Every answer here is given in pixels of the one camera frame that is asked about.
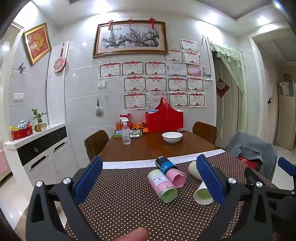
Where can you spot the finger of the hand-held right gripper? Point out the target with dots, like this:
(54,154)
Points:
(286,165)
(250,174)

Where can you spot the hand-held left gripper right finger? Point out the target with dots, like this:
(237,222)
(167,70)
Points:
(211,179)

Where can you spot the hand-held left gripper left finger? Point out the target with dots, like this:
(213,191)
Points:
(89,178)

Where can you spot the white cup green inside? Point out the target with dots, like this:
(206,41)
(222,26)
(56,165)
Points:
(203,195)

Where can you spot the plain white paper cup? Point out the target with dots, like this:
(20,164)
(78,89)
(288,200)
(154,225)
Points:
(194,170)

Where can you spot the plain pink paper cup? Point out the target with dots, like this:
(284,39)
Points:
(177,178)

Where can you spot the pink labelled cup green inside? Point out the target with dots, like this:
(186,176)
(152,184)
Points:
(163,185)

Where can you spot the person's left hand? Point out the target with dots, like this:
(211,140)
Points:
(134,235)

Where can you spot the red garment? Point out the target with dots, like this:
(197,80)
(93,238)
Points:
(248,162)

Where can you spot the grey jacket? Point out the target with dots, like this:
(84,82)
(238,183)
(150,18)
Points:
(252,146)

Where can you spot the brown wooden chair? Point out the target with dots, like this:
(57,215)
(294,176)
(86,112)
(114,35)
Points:
(204,132)
(96,143)

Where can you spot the white cloth strip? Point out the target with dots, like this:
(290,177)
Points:
(129,164)

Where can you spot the brown polka dot tablecloth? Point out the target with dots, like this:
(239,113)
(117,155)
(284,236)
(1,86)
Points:
(129,199)

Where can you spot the white sideboard cabinet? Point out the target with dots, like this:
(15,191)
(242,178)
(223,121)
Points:
(44,150)

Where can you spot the white ceramic bowl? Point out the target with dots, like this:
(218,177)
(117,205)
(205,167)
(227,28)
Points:
(172,137)

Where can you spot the clear spray bottle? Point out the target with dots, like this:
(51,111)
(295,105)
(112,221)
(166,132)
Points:
(126,134)

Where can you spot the white door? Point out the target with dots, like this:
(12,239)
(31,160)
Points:
(229,120)

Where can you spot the green flat box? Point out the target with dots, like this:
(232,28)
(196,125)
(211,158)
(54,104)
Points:
(136,132)

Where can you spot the hanging white scrubber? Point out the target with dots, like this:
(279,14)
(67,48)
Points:
(99,111)

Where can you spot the orange snack packets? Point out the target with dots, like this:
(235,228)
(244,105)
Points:
(138,127)

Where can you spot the small potted plant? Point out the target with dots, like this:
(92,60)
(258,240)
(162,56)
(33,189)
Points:
(39,120)

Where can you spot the red tin box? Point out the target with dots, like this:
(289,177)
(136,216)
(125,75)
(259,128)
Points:
(22,134)

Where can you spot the patterned snack bag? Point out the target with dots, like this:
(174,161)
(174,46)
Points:
(22,124)

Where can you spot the red diamond door decoration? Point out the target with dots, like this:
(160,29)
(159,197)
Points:
(222,87)

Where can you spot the green door curtain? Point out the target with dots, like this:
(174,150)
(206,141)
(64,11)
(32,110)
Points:
(229,58)

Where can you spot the round red hanging ornament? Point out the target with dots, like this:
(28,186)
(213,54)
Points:
(60,63)

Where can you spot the gold framed red picture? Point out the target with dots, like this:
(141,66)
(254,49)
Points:
(37,44)

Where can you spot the framed plum blossom painting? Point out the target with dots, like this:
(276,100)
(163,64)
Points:
(130,38)

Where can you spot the white wall socket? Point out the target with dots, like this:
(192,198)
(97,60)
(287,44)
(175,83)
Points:
(101,84)

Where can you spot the small wall photo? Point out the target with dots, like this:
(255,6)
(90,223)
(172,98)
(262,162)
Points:
(208,77)

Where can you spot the white light switch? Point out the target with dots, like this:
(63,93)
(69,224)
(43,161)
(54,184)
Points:
(18,97)

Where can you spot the group of wall certificates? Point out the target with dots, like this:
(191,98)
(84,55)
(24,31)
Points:
(157,84)

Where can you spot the butterfly wall decoration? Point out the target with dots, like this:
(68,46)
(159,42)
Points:
(22,67)

